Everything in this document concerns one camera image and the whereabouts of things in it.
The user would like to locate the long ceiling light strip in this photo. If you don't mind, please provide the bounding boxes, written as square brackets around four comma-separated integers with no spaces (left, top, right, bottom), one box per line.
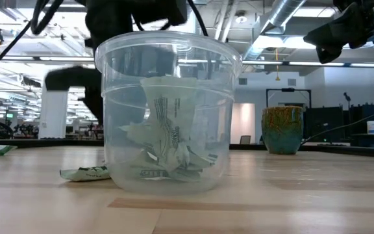
[242,60,374,68]
[0,56,95,62]

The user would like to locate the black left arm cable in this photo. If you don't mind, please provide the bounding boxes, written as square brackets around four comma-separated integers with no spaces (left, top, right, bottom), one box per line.
[0,0,64,81]

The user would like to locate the yellow hanging pendant cord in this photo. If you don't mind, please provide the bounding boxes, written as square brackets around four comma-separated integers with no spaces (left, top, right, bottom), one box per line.
[274,47,281,81]

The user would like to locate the yellow-green glazed ceramic mug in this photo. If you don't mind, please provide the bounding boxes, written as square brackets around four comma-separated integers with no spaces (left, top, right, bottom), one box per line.
[260,105,305,155]

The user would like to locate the black background rig frame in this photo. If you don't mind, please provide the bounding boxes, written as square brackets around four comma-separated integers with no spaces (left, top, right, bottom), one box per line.
[265,87,312,109]

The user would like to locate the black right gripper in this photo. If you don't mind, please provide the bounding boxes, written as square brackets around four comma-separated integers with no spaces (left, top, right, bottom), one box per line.
[303,0,374,64]

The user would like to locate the black background panel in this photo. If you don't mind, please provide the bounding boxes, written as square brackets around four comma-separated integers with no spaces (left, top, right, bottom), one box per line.
[303,106,346,143]

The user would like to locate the silver round air duct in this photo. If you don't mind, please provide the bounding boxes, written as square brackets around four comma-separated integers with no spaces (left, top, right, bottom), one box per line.
[240,0,306,61]

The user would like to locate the black microphone stand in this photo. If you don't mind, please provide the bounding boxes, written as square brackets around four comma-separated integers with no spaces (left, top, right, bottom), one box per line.
[343,92,353,142]

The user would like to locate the clear round plastic container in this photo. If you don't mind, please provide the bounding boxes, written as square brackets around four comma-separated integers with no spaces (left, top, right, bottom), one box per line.
[94,31,243,196]

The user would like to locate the white ceiling pipes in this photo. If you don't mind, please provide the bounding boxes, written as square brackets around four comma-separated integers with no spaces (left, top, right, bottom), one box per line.
[211,0,236,42]

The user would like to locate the black table edge frame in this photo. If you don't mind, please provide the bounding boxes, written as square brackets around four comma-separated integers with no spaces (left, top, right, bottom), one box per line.
[0,138,374,160]

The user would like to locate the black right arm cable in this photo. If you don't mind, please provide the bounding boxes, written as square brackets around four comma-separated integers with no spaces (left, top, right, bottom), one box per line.
[302,107,374,142]

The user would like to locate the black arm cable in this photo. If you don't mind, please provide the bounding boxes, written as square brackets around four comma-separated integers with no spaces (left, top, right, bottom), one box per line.
[302,107,374,142]
[0,0,64,81]

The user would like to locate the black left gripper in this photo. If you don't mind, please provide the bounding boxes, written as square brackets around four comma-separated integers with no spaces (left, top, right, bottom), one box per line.
[44,0,188,125]

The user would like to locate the white building column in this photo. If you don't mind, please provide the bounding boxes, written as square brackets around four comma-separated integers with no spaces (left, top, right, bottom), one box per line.
[38,87,70,140]

